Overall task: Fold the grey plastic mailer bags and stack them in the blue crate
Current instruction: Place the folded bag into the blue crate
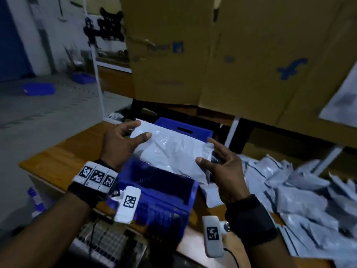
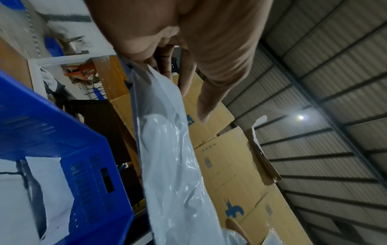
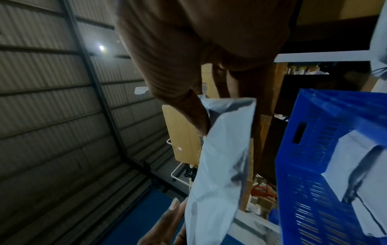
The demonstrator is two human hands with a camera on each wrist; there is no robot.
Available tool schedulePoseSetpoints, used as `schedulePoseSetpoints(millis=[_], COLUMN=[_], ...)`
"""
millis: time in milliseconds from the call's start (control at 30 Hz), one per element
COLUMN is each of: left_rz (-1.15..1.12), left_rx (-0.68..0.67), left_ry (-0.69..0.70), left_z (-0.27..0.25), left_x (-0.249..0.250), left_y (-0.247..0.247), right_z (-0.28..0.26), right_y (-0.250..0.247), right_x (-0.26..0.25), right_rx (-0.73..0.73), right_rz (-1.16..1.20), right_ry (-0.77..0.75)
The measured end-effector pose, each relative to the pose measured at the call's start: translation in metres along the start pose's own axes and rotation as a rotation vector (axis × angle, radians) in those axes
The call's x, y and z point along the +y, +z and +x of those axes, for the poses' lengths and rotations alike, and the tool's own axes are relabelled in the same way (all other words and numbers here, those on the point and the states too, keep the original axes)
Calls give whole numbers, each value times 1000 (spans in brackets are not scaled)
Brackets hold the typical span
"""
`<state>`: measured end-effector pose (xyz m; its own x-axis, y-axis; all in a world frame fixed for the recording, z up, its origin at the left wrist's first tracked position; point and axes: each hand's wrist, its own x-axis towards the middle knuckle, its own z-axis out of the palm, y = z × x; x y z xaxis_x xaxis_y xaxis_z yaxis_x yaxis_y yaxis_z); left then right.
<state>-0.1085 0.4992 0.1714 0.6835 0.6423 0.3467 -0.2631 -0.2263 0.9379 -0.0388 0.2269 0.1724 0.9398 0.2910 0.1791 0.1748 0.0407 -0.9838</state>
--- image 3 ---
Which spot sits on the person's right hand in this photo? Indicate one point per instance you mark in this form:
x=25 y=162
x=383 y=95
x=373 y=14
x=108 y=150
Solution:
x=199 y=33

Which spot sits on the person's left hand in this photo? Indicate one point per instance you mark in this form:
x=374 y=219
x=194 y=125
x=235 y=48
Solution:
x=169 y=227

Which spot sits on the blue plastic crate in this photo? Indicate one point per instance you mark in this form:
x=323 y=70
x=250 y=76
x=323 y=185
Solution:
x=302 y=191

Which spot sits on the round ceiling lamp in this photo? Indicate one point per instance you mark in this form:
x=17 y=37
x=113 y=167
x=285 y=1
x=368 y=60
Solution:
x=101 y=48

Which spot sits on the white metal rack frame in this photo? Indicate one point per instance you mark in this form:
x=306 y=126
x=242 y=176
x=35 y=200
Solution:
x=320 y=56

